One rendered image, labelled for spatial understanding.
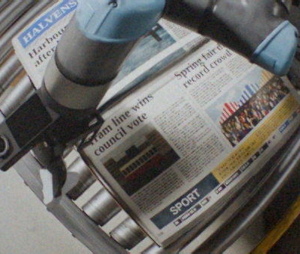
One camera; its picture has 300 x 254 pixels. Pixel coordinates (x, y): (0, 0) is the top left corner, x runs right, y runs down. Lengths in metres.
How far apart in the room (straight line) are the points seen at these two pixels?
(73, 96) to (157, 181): 0.19
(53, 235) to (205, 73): 1.11
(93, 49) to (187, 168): 0.25
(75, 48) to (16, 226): 1.32
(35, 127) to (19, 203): 1.20
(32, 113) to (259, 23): 0.26
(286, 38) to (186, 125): 0.23
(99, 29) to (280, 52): 0.19
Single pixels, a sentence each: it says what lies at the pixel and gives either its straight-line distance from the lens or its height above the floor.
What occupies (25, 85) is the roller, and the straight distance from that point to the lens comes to 0.98.
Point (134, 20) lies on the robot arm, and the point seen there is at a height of 1.29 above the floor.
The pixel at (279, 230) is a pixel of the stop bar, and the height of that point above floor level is 0.82.
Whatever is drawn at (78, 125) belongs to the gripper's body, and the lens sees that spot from 0.62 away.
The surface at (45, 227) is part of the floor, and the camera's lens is 1.73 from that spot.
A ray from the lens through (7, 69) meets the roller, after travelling 1.00.
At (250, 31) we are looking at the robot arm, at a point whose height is 1.23.
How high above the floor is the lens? 1.70
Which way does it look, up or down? 75 degrees down
